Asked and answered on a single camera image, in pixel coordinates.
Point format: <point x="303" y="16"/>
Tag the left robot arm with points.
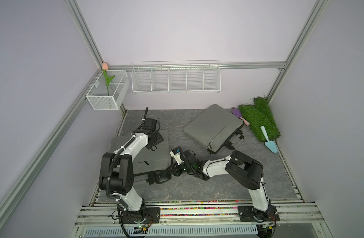
<point x="116" y="173"/>

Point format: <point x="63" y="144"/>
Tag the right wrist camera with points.
<point x="176" y="154"/>

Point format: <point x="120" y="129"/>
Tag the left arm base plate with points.
<point x="144" y="216"/>

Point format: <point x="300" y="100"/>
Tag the rear artificial grass roll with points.
<point x="262" y="105"/>

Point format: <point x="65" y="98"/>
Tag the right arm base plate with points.
<point x="251" y="214"/>

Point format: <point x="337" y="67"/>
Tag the white wire wall rack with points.
<point x="176" y="80"/>

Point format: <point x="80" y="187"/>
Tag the aluminium frame rail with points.
<point x="200" y="63"/>

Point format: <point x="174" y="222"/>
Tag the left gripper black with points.
<point x="159" y="139"/>

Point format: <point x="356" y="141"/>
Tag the artificial grass roll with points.
<point x="262" y="105"/>
<point x="258" y="119"/>

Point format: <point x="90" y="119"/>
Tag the white mesh wall basket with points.
<point x="97" y="95"/>

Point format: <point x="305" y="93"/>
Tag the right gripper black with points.
<point x="173" y="168"/>

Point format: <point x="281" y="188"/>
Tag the artificial pink tulip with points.
<point x="108" y="79"/>

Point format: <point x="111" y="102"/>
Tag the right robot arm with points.
<point x="245" y="170"/>

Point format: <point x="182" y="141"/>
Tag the grey laptop bag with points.
<point x="216" y="128"/>
<point x="151" y="166"/>

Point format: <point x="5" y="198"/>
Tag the teal trowel white handle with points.
<point x="269" y="143"/>

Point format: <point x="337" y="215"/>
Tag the front artificial grass roll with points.
<point x="258" y="119"/>

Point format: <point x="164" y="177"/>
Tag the purple trowel pink handle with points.
<point x="237" y="113"/>

